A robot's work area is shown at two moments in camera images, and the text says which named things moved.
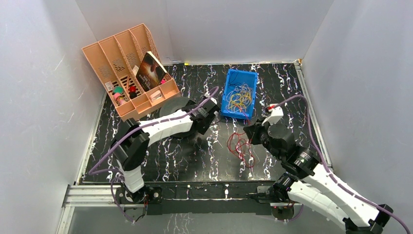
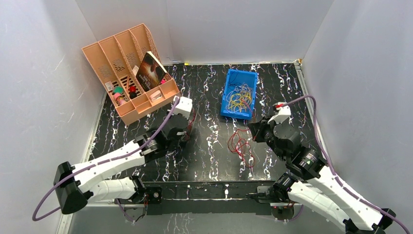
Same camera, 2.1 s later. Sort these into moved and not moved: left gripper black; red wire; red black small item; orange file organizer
Moved: left gripper black
Not moved: red wire; orange file organizer; red black small item
